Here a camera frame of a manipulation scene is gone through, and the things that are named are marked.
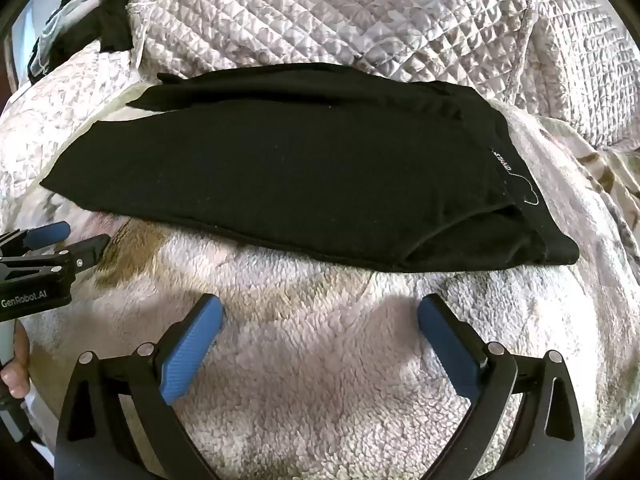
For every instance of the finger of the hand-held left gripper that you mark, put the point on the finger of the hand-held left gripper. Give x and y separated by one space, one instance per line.
87 252
50 234

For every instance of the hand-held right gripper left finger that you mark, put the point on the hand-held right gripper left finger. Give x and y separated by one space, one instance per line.
192 345

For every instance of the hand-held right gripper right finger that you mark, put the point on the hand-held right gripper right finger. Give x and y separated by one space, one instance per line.
450 347

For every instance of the black pants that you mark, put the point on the black pants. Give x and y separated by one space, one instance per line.
300 175

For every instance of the person's left hand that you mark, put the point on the person's left hand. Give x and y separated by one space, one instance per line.
17 365

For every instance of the fleece blanket with brown print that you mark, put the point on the fleece blanket with brown print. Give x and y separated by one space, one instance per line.
310 360

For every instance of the white hanging cloth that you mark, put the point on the white hanging cloth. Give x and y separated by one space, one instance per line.
55 30

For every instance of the dark clothes pile at headboard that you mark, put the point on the dark clothes pile at headboard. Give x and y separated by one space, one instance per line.
107 25

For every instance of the beige quilted blanket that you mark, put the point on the beige quilted blanket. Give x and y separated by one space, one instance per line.
350 10

